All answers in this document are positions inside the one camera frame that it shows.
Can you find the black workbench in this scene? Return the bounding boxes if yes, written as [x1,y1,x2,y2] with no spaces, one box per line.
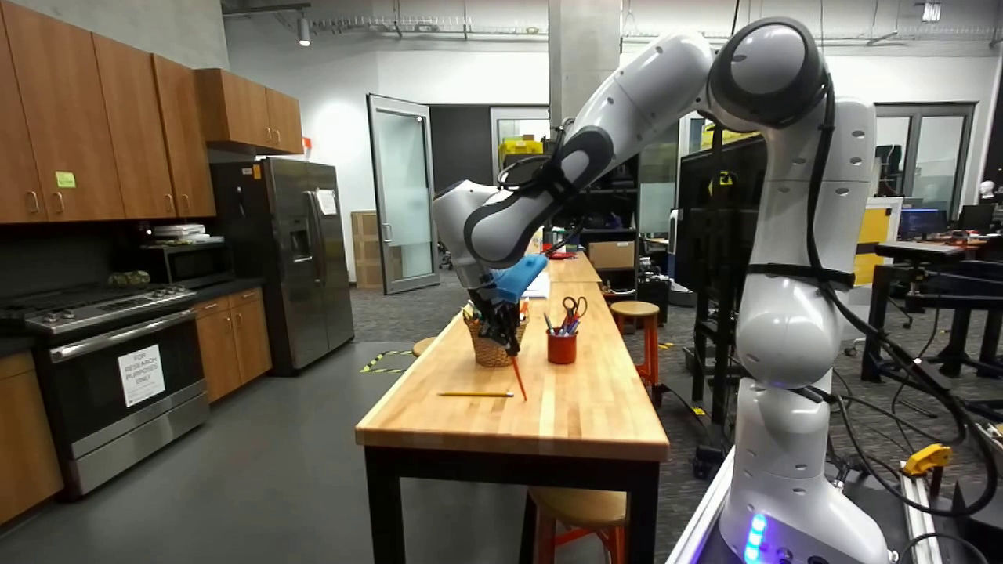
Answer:
[858,240,1003,387]

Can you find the yellow clamp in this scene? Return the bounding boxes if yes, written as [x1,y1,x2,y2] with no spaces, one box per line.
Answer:
[898,443,955,484]

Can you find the long wooden wall cabinets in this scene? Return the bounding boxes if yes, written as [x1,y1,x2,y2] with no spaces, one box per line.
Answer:
[0,0,221,228]

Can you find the white paper on oven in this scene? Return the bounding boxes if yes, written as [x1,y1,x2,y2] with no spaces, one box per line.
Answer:
[113,341,169,412]

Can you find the aluminium rail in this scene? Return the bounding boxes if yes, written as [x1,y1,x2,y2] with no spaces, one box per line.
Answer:
[666,444,742,564]

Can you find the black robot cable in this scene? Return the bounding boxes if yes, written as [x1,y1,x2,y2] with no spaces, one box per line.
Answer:
[803,60,1003,525]

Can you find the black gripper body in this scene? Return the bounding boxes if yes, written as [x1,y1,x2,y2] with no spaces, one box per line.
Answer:
[461,286,532,354]

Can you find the black equipment rack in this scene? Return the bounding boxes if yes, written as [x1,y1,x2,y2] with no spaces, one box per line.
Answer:
[676,131,772,433]

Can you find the cardboard boxes stack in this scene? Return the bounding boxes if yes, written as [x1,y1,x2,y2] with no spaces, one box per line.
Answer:
[348,208,387,296]

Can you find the red mug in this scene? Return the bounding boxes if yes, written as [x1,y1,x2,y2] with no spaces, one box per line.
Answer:
[544,331,584,371]

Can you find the wooden cabinet above refrigerator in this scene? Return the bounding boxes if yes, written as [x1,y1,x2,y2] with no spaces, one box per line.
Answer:
[194,66,306,156]

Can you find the stainless steel oven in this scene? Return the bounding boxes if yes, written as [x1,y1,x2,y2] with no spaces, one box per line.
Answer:
[0,280,212,502]

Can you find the round wooden stool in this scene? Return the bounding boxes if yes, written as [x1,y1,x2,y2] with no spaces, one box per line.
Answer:
[608,297,666,401]
[525,487,633,564]

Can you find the stainless steel microwave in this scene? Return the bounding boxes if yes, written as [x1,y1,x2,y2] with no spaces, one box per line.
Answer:
[138,231,228,288]

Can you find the stainless steel refrigerator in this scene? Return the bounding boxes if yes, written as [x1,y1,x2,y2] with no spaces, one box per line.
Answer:
[210,154,362,380]

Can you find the blue wrist camera box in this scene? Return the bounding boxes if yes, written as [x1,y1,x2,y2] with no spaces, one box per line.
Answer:
[488,252,552,308]

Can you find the yellow pencil with eraser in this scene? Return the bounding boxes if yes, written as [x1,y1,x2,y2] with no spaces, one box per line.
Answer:
[433,388,516,405]

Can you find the orange pencil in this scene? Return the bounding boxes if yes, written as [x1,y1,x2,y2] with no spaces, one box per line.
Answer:
[505,351,532,405]

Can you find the glass door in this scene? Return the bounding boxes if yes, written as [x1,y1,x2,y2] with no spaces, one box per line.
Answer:
[365,91,442,297]

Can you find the wooden table with black legs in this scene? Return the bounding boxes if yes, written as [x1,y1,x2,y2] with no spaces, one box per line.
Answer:
[351,255,675,564]

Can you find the narrow wooden base cabinet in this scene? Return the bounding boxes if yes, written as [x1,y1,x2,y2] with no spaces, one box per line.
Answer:
[193,286,277,408]

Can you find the woven wicker basket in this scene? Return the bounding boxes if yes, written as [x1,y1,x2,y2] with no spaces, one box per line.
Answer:
[461,308,521,371]

